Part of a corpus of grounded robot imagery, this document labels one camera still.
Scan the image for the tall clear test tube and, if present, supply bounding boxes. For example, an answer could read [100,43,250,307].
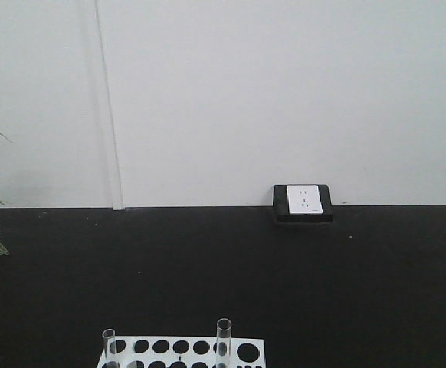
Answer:
[215,318,232,368]

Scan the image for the short clear test tube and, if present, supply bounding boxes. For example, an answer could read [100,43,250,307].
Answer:
[102,328,119,367]

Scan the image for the white test tube rack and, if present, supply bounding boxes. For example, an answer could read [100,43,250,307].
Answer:
[116,336,266,367]

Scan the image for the white wall socket black box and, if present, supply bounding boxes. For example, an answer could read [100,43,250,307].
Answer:
[273,184,333,225]

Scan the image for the white wall cable conduit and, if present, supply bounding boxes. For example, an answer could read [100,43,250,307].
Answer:
[93,0,126,212]

